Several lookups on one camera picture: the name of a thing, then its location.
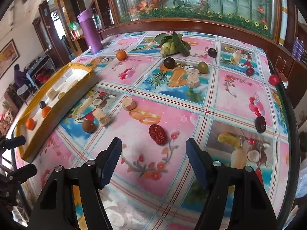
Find yellow-taped white foam tray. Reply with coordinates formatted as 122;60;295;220
15;63;99;163

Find purple thermos bottle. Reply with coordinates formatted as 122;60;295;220
78;9;102;53

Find beige cylinder block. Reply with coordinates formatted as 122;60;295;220
46;88;58;100

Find dark purple grape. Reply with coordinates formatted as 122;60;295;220
207;48;218;58

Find dark plum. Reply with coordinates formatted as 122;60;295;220
39;100;46;109

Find red date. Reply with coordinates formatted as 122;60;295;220
149;124;168;145

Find green grape fruit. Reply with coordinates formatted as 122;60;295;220
58;92;66;100

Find beige round block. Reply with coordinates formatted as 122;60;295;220
186;74;200;89
122;96;137;111

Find purple spray bottles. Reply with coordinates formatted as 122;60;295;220
291;37;304;61

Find brown longan fruit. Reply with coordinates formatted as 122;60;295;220
82;119;96;133

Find large orange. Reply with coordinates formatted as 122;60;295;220
42;106;51;118

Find colourful patterned tablecloth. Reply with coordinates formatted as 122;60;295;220
23;31;289;229

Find small far tangerine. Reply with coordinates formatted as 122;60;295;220
116;49;127;61

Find medium orange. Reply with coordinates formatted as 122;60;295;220
26;118;36;130

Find seated person in purple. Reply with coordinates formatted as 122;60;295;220
14;64;31;88

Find red cherry tomato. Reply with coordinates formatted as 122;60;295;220
268;74;280;86

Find dark wrinkled prune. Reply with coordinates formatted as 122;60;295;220
254;116;266;133

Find small beige cube block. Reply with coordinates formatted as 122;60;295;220
93;108;111;126

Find framed wall painting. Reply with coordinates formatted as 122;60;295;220
0;39;20;77

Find green leafy vegetable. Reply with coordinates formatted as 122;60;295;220
154;31;191;57

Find large beige hexagonal block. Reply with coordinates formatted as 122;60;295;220
52;69;78;92

